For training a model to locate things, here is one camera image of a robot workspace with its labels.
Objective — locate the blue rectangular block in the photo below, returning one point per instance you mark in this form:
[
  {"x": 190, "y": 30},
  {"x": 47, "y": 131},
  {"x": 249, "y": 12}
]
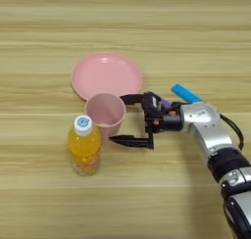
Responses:
[{"x": 185, "y": 93}]

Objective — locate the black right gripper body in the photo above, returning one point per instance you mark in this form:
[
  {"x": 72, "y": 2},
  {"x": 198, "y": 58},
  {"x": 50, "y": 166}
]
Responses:
[{"x": 163, "y": 121}]

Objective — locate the pink round plastic plate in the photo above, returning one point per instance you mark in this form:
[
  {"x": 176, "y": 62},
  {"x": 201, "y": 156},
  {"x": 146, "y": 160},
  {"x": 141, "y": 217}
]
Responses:
[{"x": 104, "y": 73}]

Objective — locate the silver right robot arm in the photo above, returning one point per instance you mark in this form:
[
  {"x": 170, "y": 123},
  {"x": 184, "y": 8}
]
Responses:
[{"x": 215, "y": 138}]

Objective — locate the small black box white label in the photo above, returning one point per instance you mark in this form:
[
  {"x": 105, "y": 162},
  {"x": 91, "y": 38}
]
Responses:
[{"x": 152, "y": 104}]

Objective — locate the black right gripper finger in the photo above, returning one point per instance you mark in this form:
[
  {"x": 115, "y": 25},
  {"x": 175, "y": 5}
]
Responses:
[
  {"x": 131, "y": 99},
  {"x": 130, "y": 140}
]

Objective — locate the orange juice bottle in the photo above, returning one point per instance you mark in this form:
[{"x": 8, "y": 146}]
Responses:
[{"x": 84, "y": 145}]

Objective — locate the pink plastic cup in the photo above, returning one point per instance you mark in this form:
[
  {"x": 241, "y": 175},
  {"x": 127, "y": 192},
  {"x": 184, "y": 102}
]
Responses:
[{"x": 106, "y": 114}]

